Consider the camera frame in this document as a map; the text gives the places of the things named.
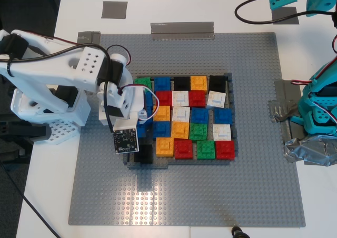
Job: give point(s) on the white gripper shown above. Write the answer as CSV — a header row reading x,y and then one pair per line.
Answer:
x,y
142,115

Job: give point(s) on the blue lego cube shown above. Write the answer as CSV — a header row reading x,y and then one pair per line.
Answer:
x,y
199,115
222,116
149,101
144,132
150,111
162,84
161,129

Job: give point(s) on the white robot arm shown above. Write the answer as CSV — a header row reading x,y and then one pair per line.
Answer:
x,y
39,69

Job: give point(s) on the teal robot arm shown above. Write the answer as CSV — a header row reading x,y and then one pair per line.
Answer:
x,y
305,111

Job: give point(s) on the orange lego cube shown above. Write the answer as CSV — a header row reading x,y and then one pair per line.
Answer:
x,y
180,130
163,114
198,83
165,147

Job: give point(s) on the red lego cube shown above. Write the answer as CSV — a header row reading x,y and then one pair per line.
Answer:
x,y
164,98
183,149
197,98
225,150

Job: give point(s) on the green lego cube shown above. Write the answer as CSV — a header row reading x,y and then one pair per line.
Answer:
x,y
198,131
143,81
206,149

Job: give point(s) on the white lego cube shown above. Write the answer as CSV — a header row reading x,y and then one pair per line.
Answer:
x,y
180,98
181,114
222,132
216,100

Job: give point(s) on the black lego cube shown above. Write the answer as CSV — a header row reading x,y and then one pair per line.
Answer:
x,y
181,83
146,156
218,84

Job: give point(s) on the grey tape square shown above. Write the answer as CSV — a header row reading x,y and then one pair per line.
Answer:
x,y
283,13

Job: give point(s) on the grey tape strip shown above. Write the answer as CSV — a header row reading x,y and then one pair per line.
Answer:
x,y
89,36
181,31

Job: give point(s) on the small grey lego baseplate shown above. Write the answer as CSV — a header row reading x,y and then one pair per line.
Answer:
x,y
114,10

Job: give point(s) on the crumpled grey tape patch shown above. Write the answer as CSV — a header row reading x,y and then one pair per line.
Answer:
x,y
283,109

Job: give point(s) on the black table clamp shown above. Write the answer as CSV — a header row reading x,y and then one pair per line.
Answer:
x,y
23,131

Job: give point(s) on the black stand knob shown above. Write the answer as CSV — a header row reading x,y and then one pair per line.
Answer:
x,y
238,232

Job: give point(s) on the black wrist camera board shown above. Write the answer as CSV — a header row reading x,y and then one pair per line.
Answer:
x,y
126,142

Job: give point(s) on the grey lego brick wall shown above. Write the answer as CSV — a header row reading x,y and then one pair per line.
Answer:
x,y
231,82
218,74
158,166
127,159

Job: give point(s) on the silver duct tape wad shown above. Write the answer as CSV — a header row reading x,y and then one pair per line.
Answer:
x,y
308,149

